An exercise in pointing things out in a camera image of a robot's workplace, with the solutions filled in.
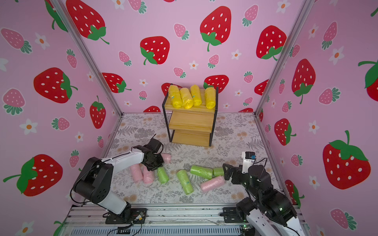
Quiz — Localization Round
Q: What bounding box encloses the pink trash bag roll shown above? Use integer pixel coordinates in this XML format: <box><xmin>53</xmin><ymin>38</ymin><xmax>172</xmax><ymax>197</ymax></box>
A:
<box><xmin>161</xmin><ymin>153</ymin><xmax>172</xmax><ymax>164</ymax></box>
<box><xmin>200</xmin><ymin>176</ymin><xmax>225</xmax><ymax>193</ymax></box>
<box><xmin>130</xmin><ymin>164</ymin><xmax>143</xmax><ymax>183</ymax></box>
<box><xmin>143</xmin><ymin>166</ymin><xmax>155</xmax><ymax>184</ymax></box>

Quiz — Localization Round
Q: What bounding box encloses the green trash bag roll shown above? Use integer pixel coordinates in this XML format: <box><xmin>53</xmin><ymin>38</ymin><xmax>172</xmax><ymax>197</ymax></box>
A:
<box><xmin>190</xmin><ymin>165</ymin><xmax>213</xmax><ymax>180</ymax></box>
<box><xmin>213</xmin><ymin>167</ymin><xmax>224</xmax><ymax>177</ymax></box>
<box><xmin>157</xmin><ymin>167</ymin><xmax>169</xmax><ymax>184</ymax></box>
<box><xmin>176</xmin><ymin>170</ymin><xmax>194</xmax><ymax>195</ymax></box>

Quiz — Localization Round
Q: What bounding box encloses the yellow trash bag roll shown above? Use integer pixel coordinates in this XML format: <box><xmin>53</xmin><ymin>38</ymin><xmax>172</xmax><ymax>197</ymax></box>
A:
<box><xmin>180</xmin><ymin>88</ymin><xmax>194</xmax><ymax>109</ymax></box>
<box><xmin>205</xmin><ymin>87</ymin><xmax>217</xmax><ymax>109</ymax></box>
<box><xmin>191</xmin><ymin>85</ymin><xmax>202</xmax><ymax>106</ymax></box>
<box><xmin>168</xmin><ymin>85</ymin><xmax>183</xmax><ymax>108</ymax></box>

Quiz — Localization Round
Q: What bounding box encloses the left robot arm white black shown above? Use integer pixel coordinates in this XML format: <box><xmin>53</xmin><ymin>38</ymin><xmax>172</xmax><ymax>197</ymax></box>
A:
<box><xmin>71</xmin><ymin>138</ymin><xmax>164</xmax><ymax>219</ymax></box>

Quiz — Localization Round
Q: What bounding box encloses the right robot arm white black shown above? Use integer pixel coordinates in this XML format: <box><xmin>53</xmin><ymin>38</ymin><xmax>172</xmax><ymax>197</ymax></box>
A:
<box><xmin>220</xmin><ymin>164</ymin><xmax>306</xmax><ymax>236</ymax></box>

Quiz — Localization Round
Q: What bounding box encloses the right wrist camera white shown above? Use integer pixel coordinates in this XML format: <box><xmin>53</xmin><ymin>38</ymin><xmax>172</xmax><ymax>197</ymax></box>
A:
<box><xmin>242</xmin><ymin>151</ymin><xmax>256</xmax><ymax>174</ymax></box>

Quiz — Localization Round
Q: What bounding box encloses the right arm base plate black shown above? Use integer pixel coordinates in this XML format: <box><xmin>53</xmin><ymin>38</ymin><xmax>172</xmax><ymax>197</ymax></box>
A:
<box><xmin>219</xmin><ymin>207</ymin><xmax>244</xmax><ymax>223</ymax></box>

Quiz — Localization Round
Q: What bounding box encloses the wooden shelf black metal frame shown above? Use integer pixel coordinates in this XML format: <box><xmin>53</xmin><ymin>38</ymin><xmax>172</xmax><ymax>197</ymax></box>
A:
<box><xmin>162</xmin><ymin>89</ymin><xmax>218</xmax><ymax>147</ymax></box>

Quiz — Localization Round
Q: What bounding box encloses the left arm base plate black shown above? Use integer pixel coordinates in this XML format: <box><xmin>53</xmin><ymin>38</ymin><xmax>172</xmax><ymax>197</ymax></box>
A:
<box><xmin>102</xmin><ymin>208</ymin><xmax>147</xmax><ymax>225</ymax></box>

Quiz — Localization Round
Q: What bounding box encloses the aluminium rail frame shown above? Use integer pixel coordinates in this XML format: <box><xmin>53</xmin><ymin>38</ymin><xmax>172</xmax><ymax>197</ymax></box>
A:
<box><xmin>57</xmin><ymin>203</ymin><xmax>311</xmax><ymax>236</ymax></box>

